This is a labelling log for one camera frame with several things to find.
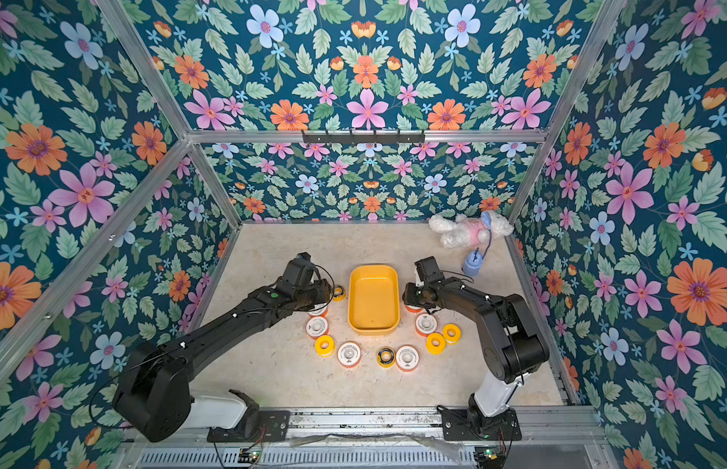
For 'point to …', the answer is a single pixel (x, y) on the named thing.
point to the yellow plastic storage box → (373, 299)
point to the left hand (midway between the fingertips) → (330, 286)
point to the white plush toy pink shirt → (460, 232)
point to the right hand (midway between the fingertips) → (409, 295)
